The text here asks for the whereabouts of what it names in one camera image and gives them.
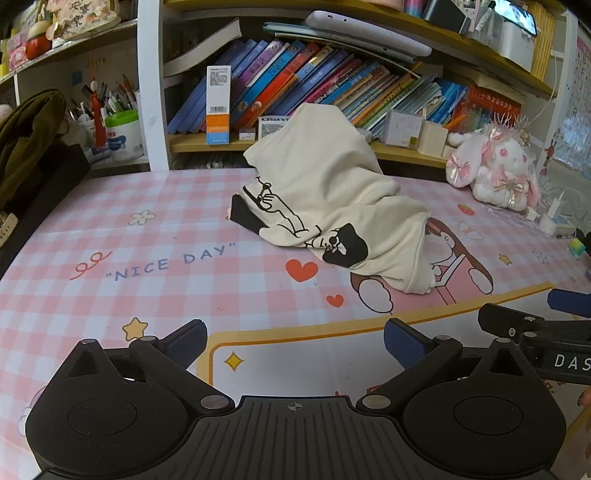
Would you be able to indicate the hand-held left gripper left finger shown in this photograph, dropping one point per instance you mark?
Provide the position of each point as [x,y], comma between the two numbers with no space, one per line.
[184,344]

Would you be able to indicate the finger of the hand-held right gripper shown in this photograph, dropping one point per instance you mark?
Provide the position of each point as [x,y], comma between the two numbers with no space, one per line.
[570,301]
[508,323]

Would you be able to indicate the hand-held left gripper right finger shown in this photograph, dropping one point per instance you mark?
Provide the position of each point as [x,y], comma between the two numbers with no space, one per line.
[404,344]

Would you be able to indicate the cream printed t-shirt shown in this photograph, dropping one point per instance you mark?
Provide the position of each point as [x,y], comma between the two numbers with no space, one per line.
[323,184]

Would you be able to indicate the person's right hand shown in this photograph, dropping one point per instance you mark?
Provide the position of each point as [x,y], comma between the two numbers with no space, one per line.
[585,402]

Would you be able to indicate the green yellow cube eraser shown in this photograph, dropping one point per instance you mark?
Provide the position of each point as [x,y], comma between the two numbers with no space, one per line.
[577,249]

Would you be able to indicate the white power strip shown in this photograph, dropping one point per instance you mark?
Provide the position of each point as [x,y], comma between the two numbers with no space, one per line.
[558,227]

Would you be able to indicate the white plugged charger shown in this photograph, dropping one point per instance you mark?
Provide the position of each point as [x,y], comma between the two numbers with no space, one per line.
[556,207]

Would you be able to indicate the small white adapter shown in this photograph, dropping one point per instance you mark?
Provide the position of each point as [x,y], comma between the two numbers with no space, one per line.
[531,214]

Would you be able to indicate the pink checkered cartoon desk mat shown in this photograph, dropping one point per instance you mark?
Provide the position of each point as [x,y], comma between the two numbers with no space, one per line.
[138,258]

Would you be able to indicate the white pink plush rabbit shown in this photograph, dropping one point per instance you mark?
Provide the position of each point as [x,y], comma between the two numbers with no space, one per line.
[498,166]

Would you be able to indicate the cream pen holder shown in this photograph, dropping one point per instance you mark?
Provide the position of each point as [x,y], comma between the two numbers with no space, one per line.
[433,138]

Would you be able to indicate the white wooden bookshelf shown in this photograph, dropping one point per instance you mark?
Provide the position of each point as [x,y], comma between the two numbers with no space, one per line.
[194,143]

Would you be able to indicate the red thick dictionary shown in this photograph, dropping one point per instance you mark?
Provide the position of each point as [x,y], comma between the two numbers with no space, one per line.
[494,108]

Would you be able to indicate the orange pen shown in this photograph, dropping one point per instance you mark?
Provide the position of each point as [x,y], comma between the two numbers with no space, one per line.
[455,121]

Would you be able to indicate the white wristwatch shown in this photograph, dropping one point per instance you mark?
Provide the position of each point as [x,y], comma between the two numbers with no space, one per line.
[7,228]

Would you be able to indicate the white green pen pot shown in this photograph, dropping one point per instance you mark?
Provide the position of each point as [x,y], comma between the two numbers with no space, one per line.
[122,138]

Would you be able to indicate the small white box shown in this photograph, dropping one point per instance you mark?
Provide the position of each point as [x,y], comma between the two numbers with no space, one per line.
[401,129]

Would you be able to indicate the tall orange blue white box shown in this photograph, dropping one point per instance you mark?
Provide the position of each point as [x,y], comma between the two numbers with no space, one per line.
[218,106]

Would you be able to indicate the bunch of pens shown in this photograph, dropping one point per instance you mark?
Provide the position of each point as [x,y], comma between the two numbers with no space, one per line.
[115,102]

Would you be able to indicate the olive bag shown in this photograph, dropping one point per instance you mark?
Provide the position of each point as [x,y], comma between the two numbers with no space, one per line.
[27,138]

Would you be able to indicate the white printer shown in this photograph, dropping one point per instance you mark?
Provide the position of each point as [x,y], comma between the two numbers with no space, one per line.
[512,41]

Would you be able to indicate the row of colourful books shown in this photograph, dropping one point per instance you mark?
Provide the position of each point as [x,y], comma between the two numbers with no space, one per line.
[286,78]

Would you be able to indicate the thick grey book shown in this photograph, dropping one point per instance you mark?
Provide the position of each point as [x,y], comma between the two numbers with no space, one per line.
[203,48]

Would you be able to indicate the white tablet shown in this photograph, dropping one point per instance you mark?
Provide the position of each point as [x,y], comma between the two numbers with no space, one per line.
[369,30]

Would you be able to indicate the floral paper decoration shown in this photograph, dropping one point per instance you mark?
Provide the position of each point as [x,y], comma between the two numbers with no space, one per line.
[83,18]

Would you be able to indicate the cartoon wall sticker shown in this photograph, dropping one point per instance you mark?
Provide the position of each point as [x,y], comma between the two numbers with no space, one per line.
[549,159]

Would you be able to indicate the pink alphabet wall poster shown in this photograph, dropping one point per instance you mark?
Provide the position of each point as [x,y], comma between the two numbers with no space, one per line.
[579,92]

